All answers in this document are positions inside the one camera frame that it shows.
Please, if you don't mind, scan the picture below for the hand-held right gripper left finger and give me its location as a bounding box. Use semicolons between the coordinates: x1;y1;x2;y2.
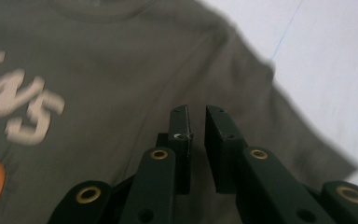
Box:
157;105;194;195

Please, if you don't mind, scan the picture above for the grey-green printed t-shirt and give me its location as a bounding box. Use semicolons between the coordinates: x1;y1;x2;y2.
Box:
0;0;358;224

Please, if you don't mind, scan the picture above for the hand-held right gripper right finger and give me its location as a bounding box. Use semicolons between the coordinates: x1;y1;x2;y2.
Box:
204;105;250;194

